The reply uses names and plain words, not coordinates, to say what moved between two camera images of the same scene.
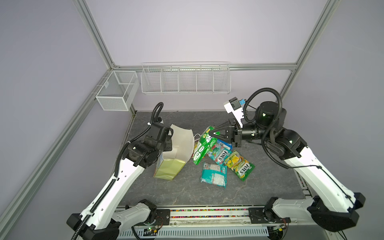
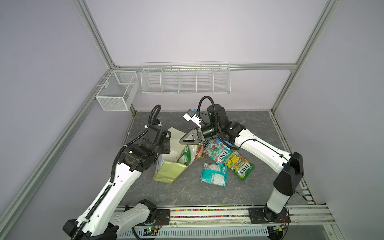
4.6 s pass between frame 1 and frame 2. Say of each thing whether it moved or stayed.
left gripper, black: stayed
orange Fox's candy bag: moved
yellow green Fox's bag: stayed
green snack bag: moved
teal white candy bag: stayed
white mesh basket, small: stayed
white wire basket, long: stayed
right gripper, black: moved
